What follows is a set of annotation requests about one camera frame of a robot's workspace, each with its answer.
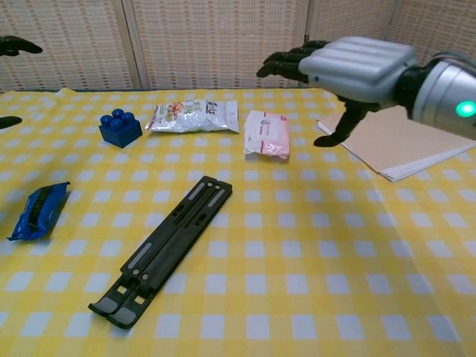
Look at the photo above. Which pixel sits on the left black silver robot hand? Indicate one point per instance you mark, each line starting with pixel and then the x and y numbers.
pixel 18 46

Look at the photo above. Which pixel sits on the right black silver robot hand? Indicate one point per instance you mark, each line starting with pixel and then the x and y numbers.
pixel 357 67

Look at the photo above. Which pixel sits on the black folding laptop stand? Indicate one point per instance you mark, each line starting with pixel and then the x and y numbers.
pixel 175 238

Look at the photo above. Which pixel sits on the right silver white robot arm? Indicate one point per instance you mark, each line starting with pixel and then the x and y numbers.
pixel 446 93

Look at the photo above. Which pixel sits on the tan cover paper pad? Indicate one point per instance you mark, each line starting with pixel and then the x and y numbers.
pixel 409 148

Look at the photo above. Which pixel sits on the pink white wet wipes pack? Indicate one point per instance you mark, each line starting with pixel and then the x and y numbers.
pixel 266 134

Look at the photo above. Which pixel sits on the blue toy building block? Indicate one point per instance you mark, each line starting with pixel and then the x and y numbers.
pixel 121 134

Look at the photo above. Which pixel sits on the woven beige folding screen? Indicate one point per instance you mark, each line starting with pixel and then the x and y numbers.
pixel 215 44

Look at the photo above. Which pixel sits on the blue cookie packet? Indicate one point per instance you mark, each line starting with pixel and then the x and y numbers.
pixel 37 212

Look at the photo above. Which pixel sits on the white snack bag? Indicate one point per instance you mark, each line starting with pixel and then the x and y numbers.
pixel 193 119

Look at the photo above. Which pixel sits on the yellow white checked tablecloth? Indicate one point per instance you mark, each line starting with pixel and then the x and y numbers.
pixel 297 279

